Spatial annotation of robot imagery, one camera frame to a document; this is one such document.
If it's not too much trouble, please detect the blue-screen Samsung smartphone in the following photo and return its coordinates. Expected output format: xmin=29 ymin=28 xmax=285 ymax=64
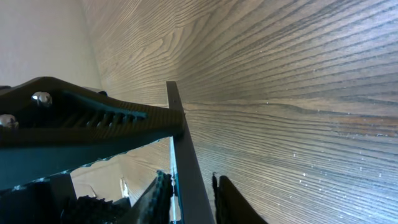
xmin=166 ymin=81 xmax=215 ymax=224

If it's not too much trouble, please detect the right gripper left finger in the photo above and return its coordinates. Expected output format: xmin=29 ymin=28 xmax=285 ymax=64
xmin=118 ymin=170 xmax=173 ymax=224

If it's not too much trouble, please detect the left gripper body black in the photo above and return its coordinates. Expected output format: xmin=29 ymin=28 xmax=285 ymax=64
xmin=1 ymin=174 xmax=131 ymax=224

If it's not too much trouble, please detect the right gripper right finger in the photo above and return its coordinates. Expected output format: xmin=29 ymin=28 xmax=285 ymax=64
xmin=212 ymin=173 xmax=268 ymax=224

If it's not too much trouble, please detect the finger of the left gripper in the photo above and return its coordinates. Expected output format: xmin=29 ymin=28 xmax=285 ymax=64
xmin=1 ymin=77 xmax=185 ymax=190

